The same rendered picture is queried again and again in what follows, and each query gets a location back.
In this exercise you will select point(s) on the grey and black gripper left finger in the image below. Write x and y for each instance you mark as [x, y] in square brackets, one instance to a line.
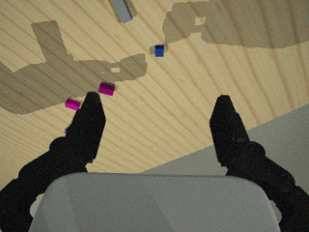
[67, 154]

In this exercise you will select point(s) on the magenta rod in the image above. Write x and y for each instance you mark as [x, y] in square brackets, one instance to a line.
[106, 89]
[72, 104]

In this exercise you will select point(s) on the small blue block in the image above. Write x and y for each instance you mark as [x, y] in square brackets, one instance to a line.
[159, 51]

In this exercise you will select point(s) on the grey rectangular block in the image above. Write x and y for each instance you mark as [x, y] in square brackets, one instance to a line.
[123, 10]

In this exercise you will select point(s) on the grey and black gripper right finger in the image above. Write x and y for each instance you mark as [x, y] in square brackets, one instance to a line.
[247, 159]

